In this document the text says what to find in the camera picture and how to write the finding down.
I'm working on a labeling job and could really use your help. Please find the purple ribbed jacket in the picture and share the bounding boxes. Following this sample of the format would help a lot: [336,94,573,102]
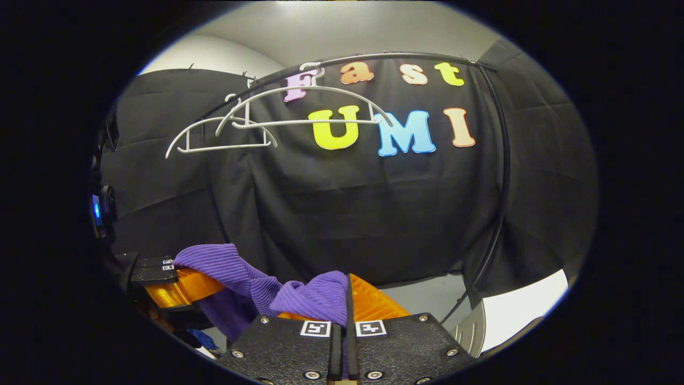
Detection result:
[174,243,349,344]

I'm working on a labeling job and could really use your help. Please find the ribbed grey metal part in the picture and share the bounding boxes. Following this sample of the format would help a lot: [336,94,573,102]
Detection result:
[450,299,487,358]

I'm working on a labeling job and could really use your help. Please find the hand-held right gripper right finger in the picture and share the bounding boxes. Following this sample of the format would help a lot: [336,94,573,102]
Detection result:
[345,273,477,385]

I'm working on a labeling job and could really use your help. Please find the black clothes rack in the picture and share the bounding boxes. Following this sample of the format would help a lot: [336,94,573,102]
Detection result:
[200,51,512,326]

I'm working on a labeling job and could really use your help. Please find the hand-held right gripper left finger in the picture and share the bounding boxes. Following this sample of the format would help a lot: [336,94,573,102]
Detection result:
[218,312,344,385]

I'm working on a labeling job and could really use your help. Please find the white clothes hanger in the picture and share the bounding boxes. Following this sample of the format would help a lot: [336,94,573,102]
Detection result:
[165,94,279,160]
[215,61,394,138]

